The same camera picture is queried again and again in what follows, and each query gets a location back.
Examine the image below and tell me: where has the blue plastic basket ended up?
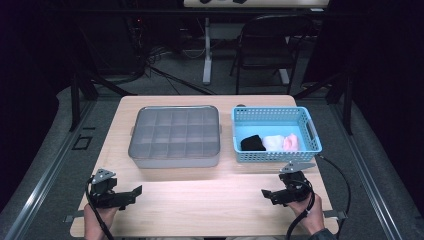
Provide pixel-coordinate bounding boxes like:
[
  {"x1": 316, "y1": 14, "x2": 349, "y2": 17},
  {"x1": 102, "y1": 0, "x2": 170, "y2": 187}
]
[{"x1": 231, "y1": 105, "x2": 324, "y2": 164}]

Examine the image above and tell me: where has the hand-held gripper cable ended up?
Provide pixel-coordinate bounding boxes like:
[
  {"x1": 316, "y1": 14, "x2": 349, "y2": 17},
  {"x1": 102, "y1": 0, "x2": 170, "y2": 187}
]
[
  {"x1": 285, "y1": 189, "x2": 316, "y2": 240},
  {"x1": 85, "y1": 176, "x2": 116, "y2": 240}
]

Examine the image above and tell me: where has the dark equipment rack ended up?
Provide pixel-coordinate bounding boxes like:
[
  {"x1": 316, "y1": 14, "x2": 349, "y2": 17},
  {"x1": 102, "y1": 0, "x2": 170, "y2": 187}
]
[{"x1": 124, "y1": 14, "x2": 149, "y2": 76}]

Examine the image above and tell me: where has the black sock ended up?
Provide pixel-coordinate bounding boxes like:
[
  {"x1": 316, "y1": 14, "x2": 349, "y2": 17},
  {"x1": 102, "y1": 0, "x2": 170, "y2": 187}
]
[{"x1": 240, "y1": 134, "x2": 268, "y2": 152}]

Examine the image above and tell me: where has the black folding chair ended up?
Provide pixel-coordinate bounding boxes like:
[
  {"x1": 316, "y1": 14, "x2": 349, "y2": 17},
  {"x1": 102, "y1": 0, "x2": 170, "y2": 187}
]
[{"x1": 229, "y1": 13, "x2": 314, "y2": 96}]

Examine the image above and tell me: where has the black metal stand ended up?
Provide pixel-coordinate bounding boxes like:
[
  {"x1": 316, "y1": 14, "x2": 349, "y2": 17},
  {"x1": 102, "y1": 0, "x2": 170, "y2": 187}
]
[
  {"x1": 293, "y1": 69, "x2": 354, "y2": 136},
  {"x1": 68, "y1": 64, "x2": 138, "y2": 133}
]

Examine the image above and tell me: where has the grey metal bracket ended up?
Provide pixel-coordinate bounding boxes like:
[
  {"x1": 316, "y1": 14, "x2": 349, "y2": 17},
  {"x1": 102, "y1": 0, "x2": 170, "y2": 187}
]
[
  {"x1": 63, "y1": 209, "x2": 87, "y2": 224},
  {"x1": 323, "y1": 209, "x2": 348, "y2": 221}
]

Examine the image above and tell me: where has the black cable beside table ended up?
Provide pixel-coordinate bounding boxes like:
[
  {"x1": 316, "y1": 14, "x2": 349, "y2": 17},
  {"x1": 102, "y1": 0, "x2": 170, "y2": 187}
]
[{"x1": 315, "y1": 153, "x2": 352, "y2": 240}]

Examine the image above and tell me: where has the right hand-held gripper cable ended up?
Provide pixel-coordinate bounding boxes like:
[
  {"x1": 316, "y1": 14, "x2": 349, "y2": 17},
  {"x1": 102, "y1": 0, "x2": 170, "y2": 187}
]
[{"x1": 285, "y1": 189, "x2": 316, "y2": 240}]

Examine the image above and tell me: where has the white sock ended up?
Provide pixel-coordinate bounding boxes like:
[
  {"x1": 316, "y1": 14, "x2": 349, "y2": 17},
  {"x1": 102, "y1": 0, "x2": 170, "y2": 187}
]
[{"x1": 261, "y1": 134, "x2": 287, "y2": 153}]

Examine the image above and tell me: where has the pink sock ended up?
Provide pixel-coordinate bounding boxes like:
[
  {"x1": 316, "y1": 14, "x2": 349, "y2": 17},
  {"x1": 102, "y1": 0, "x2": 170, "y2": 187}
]
[{"x1": 282, "y1": 133, "x2": 301, "y2": 153}]

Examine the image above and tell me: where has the grey divided storage box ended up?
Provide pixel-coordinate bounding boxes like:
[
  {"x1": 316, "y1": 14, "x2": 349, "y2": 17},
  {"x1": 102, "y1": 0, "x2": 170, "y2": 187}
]
[{"x1": 128, "y1": 105, "x2": 223, "y2": 169}]

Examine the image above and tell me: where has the transparent box lid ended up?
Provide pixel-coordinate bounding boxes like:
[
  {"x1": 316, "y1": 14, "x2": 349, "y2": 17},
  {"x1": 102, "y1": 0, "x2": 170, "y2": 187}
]
[{"x1": 128, "y1": 105, "x2": 222, "y2": 160}]

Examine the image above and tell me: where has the floor cable bundle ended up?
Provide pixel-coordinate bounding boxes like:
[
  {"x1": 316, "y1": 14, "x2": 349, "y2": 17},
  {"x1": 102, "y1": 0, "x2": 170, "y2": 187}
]
[{"x1": 143, "y1": 44, "x2": 218, "y2": 96}]

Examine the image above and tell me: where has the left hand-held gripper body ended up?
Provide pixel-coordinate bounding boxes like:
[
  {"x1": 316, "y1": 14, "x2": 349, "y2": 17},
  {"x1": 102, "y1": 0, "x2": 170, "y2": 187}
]
[{"x1": 88, "y1": 168, "x2": 130, "y2": 208}]

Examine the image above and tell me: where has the left hand-held gripper cable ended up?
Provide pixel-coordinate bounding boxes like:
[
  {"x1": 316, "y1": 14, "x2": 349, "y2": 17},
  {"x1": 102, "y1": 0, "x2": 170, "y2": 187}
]
[{"x1": 85, "y1": 176, "x2": 116, "y2": 240}]

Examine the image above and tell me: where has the white desk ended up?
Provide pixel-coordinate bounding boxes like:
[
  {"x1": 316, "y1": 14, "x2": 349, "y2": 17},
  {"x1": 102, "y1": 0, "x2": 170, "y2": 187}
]
[{"x1": 183, "y1": 0, "x2": 331, "y2": 86}]

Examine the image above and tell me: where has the aluminium floor rail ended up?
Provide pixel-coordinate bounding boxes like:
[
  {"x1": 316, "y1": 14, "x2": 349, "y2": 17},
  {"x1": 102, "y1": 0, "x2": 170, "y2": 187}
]
[
  {"x1": 329, "y1": 99, "x2": 424, "y2": 240},
  {"x1": 0, "y1": 99, "x2": 98, "y2": 240}
]

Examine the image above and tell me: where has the person's left hand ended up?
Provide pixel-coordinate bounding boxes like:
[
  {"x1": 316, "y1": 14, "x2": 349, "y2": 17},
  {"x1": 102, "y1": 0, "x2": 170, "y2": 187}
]
[{"x1": 83, "y1": 203, "x2": 119, "y2": 234}]

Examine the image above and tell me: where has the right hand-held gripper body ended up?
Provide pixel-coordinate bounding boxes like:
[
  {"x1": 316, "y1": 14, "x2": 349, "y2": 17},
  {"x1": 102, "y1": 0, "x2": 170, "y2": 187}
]
[{"x1": 279, "y1": 161, "x2": 317, "y2": 203}]

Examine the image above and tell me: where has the person's right hand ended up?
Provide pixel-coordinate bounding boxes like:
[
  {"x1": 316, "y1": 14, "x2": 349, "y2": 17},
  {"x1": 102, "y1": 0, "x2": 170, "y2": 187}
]
[{"x1": 288, "y1": 193, "x2": 325, "y2": 236}]

